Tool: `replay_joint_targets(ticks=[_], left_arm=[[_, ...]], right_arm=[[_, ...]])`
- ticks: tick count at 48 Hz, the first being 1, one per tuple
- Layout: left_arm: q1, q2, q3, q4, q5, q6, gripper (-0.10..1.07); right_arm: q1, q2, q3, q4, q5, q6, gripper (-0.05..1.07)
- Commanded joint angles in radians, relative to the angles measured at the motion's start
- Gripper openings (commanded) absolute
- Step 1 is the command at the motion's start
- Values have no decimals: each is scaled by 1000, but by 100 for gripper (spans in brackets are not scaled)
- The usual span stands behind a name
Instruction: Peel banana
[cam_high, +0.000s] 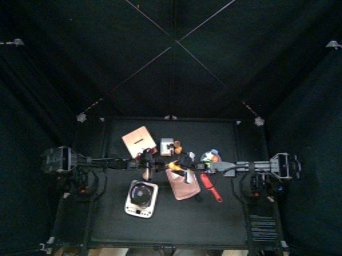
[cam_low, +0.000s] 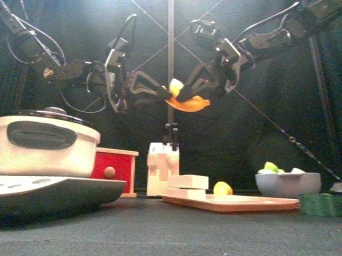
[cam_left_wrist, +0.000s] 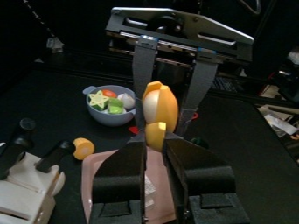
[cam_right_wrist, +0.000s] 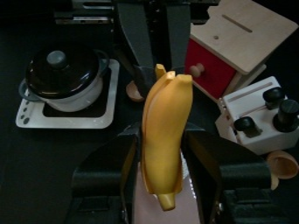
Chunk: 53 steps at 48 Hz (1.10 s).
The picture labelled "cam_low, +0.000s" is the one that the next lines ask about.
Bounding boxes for yellow toy banana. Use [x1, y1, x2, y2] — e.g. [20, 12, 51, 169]
[164, 78, 211, 113]

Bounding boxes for black pot lid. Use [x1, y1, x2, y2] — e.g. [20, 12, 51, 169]
[18, 106, 92, 128]

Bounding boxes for red wooden drawer box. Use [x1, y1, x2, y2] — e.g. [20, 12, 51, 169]
[90, 146, 140, 198]

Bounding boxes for white wooden knife block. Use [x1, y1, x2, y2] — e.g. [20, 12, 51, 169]
[146, 142, 182, 198]

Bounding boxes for pale speckled toy block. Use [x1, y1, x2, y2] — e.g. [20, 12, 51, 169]
[167, 188, 207, 200]
[167, 174, 210, 190]

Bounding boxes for pale green star fruit slice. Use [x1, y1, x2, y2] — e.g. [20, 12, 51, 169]
[263, 161, 281, 174]

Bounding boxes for white toy cooking pot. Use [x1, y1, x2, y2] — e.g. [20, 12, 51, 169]
[0, 114, 102, 178]

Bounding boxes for yellow toy corn half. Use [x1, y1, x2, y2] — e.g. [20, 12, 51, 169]
[213, 181, 234, 196]

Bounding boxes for grey bowl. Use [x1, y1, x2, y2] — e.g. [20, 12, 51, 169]
[255, 171, 323, 199]

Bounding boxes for pink cutting board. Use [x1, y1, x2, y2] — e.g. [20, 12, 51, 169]
[160, 194, 301, 213]

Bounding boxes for green box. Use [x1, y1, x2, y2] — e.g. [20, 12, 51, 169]
[298, 193, 342, 218]

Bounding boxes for vertical metal frame pole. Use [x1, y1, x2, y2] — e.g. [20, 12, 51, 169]
[167, 0, 176, 125]

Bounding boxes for black handled toy knife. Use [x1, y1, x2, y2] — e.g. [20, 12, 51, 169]
[171, 122, 181, 144]
[163, 122, 174, 144]

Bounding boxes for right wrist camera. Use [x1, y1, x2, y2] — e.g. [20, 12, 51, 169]
[190, 19, 221, 51]

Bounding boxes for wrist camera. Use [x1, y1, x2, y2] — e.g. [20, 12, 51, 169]
[107, 36, 131, 53]
[190, 19, 221, 51]

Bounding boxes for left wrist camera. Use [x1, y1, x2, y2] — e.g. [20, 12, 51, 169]
[107, 36, 131, 53]

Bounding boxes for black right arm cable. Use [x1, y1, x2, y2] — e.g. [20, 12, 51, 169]
[231, 1, 301, 44]

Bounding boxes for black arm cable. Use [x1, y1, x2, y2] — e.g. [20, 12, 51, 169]
[231, 1, 301, 44]
[116, 13, 139, 43]

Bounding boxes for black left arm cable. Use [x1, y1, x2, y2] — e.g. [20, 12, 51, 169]
[116, 13, 139, 43]

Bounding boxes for diagonal brace wire with turnbuckle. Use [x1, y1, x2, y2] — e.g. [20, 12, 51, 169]
[231, 89, 342, 183]

